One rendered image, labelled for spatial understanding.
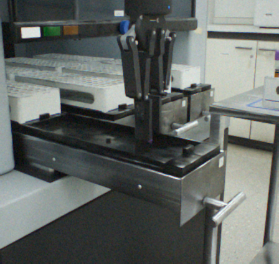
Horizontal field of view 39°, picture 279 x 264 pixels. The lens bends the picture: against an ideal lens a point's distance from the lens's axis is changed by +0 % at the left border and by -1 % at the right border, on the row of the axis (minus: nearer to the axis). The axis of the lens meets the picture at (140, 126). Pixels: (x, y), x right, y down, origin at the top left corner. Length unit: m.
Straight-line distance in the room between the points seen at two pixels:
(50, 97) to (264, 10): 2.32
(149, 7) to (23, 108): 0.30
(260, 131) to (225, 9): 1.26
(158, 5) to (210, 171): 0.25
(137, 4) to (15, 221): 0.38
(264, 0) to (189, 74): 1.94
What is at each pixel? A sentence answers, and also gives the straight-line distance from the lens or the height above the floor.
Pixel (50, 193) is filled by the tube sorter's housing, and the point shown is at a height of 0.72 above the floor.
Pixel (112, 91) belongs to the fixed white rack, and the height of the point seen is 0.85.
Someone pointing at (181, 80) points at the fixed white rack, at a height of 0.84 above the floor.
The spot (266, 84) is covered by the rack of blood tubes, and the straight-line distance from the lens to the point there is 0.86.
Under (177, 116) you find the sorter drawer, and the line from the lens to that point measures 0.96.
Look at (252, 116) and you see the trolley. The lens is 0.82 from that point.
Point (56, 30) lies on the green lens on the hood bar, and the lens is 0.72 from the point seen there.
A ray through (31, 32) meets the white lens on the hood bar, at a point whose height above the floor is 0.98.
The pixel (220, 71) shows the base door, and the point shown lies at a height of 0.57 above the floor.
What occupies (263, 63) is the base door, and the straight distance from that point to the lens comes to 2.94.
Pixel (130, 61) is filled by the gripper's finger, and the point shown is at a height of 0.94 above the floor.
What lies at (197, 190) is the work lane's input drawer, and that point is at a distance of 0.55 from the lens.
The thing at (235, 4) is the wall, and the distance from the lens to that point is 3.70.
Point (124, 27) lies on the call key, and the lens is 0.85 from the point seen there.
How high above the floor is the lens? 1.01
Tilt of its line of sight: 16 degrees down
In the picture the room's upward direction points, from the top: straight up
